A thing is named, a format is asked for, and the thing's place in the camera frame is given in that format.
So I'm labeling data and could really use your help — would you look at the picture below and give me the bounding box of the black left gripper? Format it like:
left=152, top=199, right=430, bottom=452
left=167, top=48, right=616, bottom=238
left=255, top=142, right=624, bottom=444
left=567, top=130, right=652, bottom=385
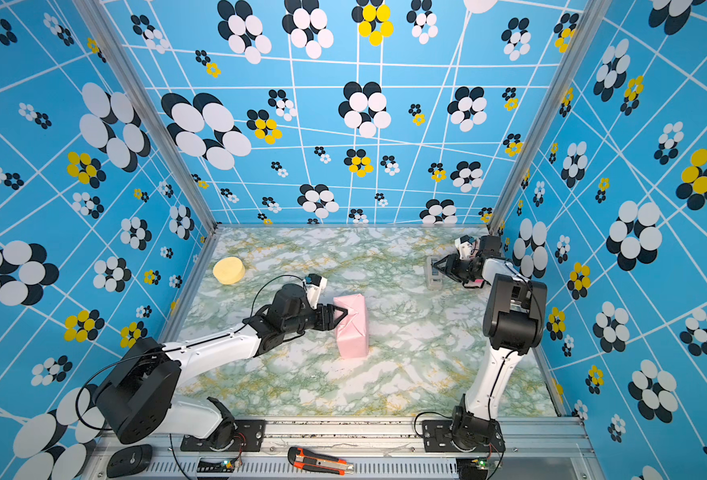
left=284, top=304, right=349, bottom=337

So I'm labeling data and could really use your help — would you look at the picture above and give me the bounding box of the small grey white device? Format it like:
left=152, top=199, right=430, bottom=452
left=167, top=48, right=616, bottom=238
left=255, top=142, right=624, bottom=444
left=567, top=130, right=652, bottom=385
left=425, top=256, right=445, bottom=290

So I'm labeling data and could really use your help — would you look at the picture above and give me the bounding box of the purple wrapping paper sheet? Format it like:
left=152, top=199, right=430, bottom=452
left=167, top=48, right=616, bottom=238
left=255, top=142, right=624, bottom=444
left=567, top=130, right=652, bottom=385
left=334, top=294, right=369, bottom=359

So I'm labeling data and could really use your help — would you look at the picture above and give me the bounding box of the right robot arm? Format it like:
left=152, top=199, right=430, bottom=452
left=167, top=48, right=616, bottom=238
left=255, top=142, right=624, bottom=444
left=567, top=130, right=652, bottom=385
left=431, top=235, right=547, bottom=453

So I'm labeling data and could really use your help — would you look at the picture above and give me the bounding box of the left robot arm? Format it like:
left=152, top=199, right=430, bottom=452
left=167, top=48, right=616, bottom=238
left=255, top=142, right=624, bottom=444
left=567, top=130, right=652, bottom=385
left=93, top=284, right=349, bottom=451

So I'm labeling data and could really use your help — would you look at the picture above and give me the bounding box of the yellow round sponge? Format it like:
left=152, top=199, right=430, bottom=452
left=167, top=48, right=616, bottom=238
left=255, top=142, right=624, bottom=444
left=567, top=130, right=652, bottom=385
left=213, top=257, right=246, bottom=285

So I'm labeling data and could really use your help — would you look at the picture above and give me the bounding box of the orange black utility knife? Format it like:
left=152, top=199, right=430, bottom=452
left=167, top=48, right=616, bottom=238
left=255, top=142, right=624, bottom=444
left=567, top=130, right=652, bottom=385
left=288, top=447, right=355, bottom=476

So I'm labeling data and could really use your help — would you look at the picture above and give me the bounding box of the left small circuit board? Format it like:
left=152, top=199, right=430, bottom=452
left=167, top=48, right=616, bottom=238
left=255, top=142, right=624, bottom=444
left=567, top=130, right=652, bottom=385
left=197, top=458, right=237, bottom=474

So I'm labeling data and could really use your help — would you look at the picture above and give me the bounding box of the small circuit board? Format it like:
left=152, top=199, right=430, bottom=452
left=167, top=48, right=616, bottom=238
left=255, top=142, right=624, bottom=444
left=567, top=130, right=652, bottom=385
left=455, top=458, right=489, bottom=478
left=197, top=458, right=237, bottom=474

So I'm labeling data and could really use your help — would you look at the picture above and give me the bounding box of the right small circuit board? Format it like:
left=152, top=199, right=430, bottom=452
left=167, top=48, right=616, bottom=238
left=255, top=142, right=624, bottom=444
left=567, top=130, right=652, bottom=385
left=455, top=458, right=489, bottom=478

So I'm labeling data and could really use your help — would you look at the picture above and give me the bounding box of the black computer mouse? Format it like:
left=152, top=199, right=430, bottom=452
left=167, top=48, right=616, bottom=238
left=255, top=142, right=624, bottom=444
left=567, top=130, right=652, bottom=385
left=106, top=444, right=154, bottom=479

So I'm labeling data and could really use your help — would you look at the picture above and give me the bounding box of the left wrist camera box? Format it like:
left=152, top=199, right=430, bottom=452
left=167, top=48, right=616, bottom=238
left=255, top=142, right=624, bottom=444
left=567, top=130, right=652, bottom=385
left=305, top=273, right=328, bottom=309

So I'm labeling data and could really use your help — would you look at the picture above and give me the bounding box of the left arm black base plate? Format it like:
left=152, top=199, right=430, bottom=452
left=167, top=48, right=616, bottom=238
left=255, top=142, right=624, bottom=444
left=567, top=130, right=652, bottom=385
left=180, top=420, right=267, bottom=453

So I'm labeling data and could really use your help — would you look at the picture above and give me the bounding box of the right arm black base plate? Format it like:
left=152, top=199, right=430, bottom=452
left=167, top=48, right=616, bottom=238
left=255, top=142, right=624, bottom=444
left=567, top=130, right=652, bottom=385
left=421, top=419, right=507, bottom=454

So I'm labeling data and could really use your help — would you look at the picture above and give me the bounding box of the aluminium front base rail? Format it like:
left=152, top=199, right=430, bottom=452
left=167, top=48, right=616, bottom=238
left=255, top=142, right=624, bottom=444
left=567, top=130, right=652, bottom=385
left=80, top=415, right=607, bottom=480

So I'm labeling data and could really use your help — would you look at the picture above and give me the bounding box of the aluminium frame post right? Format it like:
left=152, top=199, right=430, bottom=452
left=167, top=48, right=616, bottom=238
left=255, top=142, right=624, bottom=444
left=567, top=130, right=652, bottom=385
left=487, top=0, right=611, bottom=233

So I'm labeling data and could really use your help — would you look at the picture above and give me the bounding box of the aluminium frame post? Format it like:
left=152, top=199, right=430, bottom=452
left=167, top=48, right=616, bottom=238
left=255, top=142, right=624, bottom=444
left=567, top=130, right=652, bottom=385
left=487, top=0, right=611, bottom=233
left=74, top=1, right=218, bottom=235

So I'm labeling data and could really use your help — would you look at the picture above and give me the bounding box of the aluminium frame post left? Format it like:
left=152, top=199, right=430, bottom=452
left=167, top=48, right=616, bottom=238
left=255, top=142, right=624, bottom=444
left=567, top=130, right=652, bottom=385
left=74, top=1, right=218, bottom=235

